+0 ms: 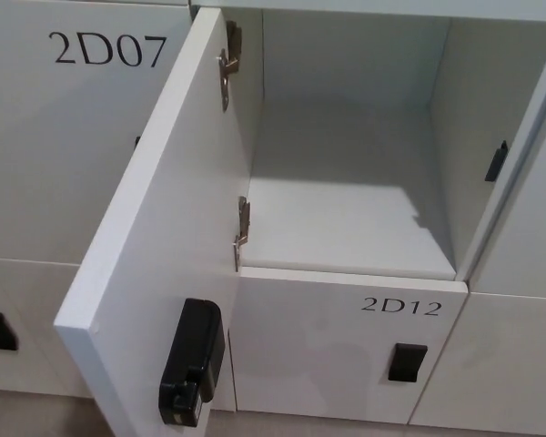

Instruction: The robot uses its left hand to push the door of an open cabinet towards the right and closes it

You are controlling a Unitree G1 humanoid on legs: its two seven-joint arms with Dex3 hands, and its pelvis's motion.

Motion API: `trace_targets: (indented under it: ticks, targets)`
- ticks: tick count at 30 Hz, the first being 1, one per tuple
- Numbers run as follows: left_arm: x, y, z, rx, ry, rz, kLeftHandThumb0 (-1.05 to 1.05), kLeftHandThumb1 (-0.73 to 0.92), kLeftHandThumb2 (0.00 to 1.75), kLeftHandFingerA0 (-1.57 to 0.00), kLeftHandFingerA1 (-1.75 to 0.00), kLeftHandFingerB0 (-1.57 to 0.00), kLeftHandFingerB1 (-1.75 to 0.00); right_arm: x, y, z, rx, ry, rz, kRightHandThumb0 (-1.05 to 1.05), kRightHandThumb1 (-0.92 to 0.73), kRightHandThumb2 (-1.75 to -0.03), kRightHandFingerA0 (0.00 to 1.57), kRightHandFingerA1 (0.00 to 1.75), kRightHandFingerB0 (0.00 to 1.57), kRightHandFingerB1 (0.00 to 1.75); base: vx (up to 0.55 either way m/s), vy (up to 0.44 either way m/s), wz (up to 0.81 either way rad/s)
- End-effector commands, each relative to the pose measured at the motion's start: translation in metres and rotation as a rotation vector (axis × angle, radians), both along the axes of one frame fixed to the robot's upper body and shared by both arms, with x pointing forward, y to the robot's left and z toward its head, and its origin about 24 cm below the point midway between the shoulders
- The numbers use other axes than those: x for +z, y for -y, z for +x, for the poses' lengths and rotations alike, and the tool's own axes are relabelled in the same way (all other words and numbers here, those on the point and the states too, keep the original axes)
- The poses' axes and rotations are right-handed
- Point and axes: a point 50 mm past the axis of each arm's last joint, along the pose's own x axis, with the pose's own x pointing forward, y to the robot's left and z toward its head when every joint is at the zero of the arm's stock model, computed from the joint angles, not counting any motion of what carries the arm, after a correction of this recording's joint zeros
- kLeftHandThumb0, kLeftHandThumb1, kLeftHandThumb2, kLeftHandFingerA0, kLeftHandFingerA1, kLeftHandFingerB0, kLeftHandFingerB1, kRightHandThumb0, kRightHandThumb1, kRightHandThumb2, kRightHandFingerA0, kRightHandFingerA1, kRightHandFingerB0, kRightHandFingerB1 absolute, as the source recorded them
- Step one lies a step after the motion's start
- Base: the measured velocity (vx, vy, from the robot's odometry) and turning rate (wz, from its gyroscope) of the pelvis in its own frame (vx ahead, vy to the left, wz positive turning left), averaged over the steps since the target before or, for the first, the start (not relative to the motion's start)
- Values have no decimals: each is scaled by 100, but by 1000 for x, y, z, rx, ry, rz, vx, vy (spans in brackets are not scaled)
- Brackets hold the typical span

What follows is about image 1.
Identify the small metal door hinge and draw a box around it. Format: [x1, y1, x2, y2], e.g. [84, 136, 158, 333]
[233, 196, 251, 273]

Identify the white open locker compartment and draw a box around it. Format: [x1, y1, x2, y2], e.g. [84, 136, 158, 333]
[195, 0, 546, 286]

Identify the white locker door 2D12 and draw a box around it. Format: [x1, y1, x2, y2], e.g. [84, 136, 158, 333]
[227, 266, 470, 424]

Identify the large metal door hinge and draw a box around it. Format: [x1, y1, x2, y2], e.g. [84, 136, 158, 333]
[217, 20, 244, 112]

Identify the white locker door 2D07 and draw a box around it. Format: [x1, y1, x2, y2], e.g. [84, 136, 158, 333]
[0, 4, 192, 269]

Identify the plain white locker door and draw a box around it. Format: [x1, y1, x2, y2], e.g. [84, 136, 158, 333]
[470, 86, 546, 300]

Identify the white narrow locker door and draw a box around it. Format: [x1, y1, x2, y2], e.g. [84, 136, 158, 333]
[409, 286, 546, 430]

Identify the black lock box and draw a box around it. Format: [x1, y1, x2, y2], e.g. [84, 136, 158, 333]
[158, 297, 225, 428]

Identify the black strike plate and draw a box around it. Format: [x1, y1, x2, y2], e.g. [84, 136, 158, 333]
[484, 140, 509, 182]

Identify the black handle on 2D12 door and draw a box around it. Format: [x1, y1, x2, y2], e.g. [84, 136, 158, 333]
[387, 342, 429, 383]

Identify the white locker door with handle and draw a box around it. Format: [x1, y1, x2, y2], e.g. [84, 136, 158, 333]
[0, 257, 95, 398]

